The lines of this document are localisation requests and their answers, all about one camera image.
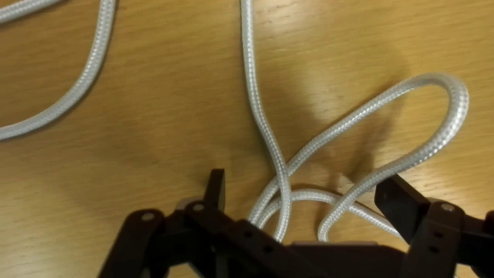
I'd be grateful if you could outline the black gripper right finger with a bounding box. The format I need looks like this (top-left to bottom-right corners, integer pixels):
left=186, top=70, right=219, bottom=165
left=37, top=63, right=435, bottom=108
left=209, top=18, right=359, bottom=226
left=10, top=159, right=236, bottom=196
left=375, top=174, right=494, bottom=278

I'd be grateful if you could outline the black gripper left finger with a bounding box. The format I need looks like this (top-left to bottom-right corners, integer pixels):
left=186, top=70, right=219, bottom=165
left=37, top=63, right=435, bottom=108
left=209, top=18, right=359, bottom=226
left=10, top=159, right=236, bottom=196
left=97, top=168, right=321, bottom=278

